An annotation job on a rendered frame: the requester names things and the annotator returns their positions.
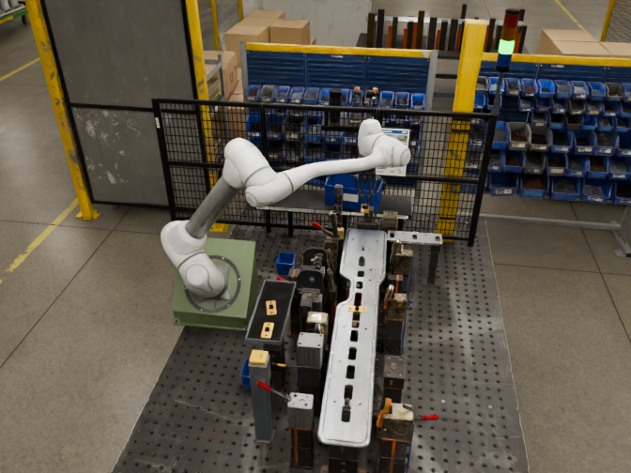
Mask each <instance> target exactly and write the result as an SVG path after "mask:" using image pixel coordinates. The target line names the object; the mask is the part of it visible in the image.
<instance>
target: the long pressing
mask: <svg viewBox="0 0 631 473"><path fill-rule="evenodd" d="M352 239H354V240H352ZM362 246H364V251H363V250H362ZM386 255H387V233H386V232H384V231H380V230H366V229H352V228H348V229H346V234H345V240H344V246H343V252H342V258H341V265H340V270H339V273H340V275H341V276H342V277H343V278H345V279H346V280H347V281H349V282H350V288H349V296H348V299H347V300H346V301H344V302H342V303H340V304H338V305H337V307H336V311H335V316H334V323H333V330H332V335H331V348H330V353H329V360H328V367H327V372H326V379H325V386H324V391H323V398H322V405H321V410H320V417H319V423H318V429H317V438H318V440H319V441H320V442H321V443H323V444H326V445H333V446H341V447H350V448H358V449H361V448H365V447H367V446H368V445H369V443H370V441H371V427H372V411H373V395H374V378H375V362H376V345H377V313H378V297H379V286H380V284H381V283H382V282H383V281H384V279H385V276H386ZM360 256H364V258H365V266H363V267H361V266H359V258H360ZM370 269H372V270H370ZM358 271H363V272H364V273H363V277H358ZM369 280H371V281H369ZM357 282H362V289H358V288H356V285H357ZM356 293H361V294H362V302H361V306H363V307H366V313H360V322H359V327H358V328H353V327H352V319H353V313H356V312H348V311H347V306H348V305H350V306H354V302H355V294H356ZM366 328H367V329H366ZM352 330H357V331H358V341H357V342H355V343H353V342H351V341H350V336H351V331H352ZM350 347H354V348H356V349H357V351H356V359H355V360H351V359H348V353H349V348H350ZM339 360H340V361H341V362H339ZM347 366H354V367H355V371H354V378H353V379H347V378H346V370H347ZM346 385H348V386H352V387H353V390H352V399H351V400H350V405H345V399H344V395H345V386H346ZM334 401H335V402H334ZM344 406H349V407H350V408H351V410H350V420H349V422H343V421H342V412H343V407H344Z"/></svg>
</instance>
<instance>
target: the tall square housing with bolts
mask: <svg viewBox="0 0 631 473"><path fill-rule="evenodd" d="M323 338H324V335H323V334H315V333H305V332H301V333H300V335H299V338H298V343H297V348H296V350H297V366H305V367H307V368H302V367H299V368H297V379H298V393H303V394H312V395H314V419H315V418H318V419H319V417H320V410H321V405H322V376H321V366H322V362H323Z"/></svg>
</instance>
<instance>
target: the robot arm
mask: <svg viewBox="0 0 631 473"><path fill-rule="evenodd" d="M358 147H359V158H358V159H352V160H329V161H321V162H315V163H310V164H306V165H303V166H301V167H298V168H294V169H291V170H287V171H283V172H281V173H279V174H276V173H275V172H274V171H273V170H272V169H271V168H270V166H269V164H268V162H267V160H266V159H265V158H264V156H263V155H262V154H261V152H260V151H259V150H258V149H257V148H256V147H255V146H254V145H253V144H252V143H250V142H249V141H247V140H244V139H242V138H237V139H234V140H232V141H230V142H229V143H228V144H227V145H226V147H225V149H224V157H225V162H224V167H223V175H222V176H221V178H220V179H219V180H218V182H217V183H216V184H215V186H214V187H213V189H212V190H211V191H210V193H209V194H208V196H207V197H206V199H205V200H204V201H203V203H202V204H201V205H200V207H198V208H197V210H196V211H195V212H194V214H193V215H192V217H191V218H190V219H189V220H188V221H172V222H170V223H168V224H166V225H165V226H164V227H163V229H162V232H161V241H162V246H163V248H164V250H165V252H166V254H167V255H168V257H169V259H170V260H171V262H172V263H173V265H174V266H175V267H176V268H177V270H178V272H179V274H180V276H181V278H182V280H183V282H184V284H185V286H186V287H187V289H188V290H189V291H191V292H192V293H194V294H195V302H196V303H201V302H204V301H208V304H209V308H210V309H211V310H215V308H216V300H222V299H224V300H230V299H231V295H230V290H229V268H230V266H229V265H227V264H225V265H222V266H219V267H216V266H215V265H214V263H213V262H212V261H211V260H210V259H209V257H208V256H207V254H206V253H205V251H204V248H205V245H206V241H207V232H208V230H209V229H210V228H211V226H212V225H213V224H214V223H215V221H216V220H218V218H219V217H220V216H221V215H222V213H223V212H224V211H225V209H226V208H227V207H228V206H229V204H230V203H231V202H232V201H233V199H234V198H235V197H236V195H237V194H238V193H239V191H240V190H241V189H243V188H247V189H246V191H245V196H246V200H247V202H248V203H249V204H250V205H251V206H254V207H261V206H269V205H272V204H275V203H277V202H279V201H281V200H283V199H285V197H286V196H288V195H289V194H291V193H292V192H294V191H295V190H296V189H298V188H299V187H300V186H301V185H303V184H304V183H305V182H307V181H308V180H310V179H312V178H314V177H318V176H322V175H335V174H342V173H351V172H359V173H358V174H357V175H354V177H353V178H354V180H355V183H356V190H357V194H359V195H360V196H361V202H362V208H363V204H364V193H363V190H364V183H365V182H369V193H368V194H367V209H368V207H369V202H371V197H372V195H376V191H377V185H378V182H379V181H380V178H381V176H378V175H377V174H376V167H378V166H379V167H381V168H387V167H393V166H394V167H403V166H405V165H407V164H408V162H409V160H410V152H409V149H408V147H407V146H406V145H405V144H403V143H402V142H400V141H398V140H396V139H394V138H393V137H389V136H387V135H385V134H384V133H383V132H382V131H381V126H380V124H379V122H378V121H377V120H374V119H367V120H364V121H363V122H362V123H361V126H360V130H359V136H358ZM359 177H360V178H361V180H362V191H360V187H359V180H358V179H359ZM374 178H376V184H375V186H374V190H373V192H372V180H373V179H374Z"/></svg>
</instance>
